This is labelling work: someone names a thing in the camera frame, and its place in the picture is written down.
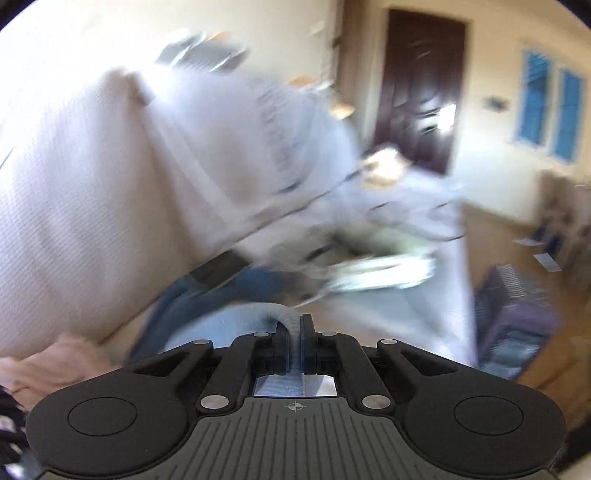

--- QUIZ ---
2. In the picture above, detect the light blue hoodie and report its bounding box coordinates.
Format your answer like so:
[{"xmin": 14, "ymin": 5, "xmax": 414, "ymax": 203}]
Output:
[{"xmin": 163, "ymin": 301, "xmax": 336, "ymax": 398}]

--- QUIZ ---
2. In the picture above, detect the dark blue garment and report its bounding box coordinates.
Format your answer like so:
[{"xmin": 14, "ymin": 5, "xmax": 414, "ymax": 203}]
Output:
[{"xmin": 126, "ymin": 267, "xmax": 283, "ymax": 364}]

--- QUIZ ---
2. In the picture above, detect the purple space heater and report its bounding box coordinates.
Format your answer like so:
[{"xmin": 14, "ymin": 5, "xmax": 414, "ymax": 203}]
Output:
[{"xmin": 475, "ymin": 264, "xmax": 560, "ymax": 380}]

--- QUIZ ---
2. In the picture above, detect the cream sofa with cover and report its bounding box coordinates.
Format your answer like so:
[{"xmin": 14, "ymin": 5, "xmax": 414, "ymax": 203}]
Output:
[{"xmin": 1, "ymin": 68, "xmax": 476, "ymax": 365}]

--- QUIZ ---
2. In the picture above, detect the pink garment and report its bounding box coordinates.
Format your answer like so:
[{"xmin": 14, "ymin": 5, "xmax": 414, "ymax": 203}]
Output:
[{"xmin": 1, "ymin": 334, "xmax": 119, "ymax": 411}]

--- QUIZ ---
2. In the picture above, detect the dark brown door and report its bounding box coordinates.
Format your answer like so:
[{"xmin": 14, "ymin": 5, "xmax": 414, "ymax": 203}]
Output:
[{"xmin": 374, "ymin": 9, "xmax": 467, "ymax": 174}]

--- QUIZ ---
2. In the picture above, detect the blue window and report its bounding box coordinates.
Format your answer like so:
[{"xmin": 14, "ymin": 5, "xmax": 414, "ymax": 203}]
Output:
[{"xmin": 515, "ymin": 45, "xmax": 587, "ymax": 165}]

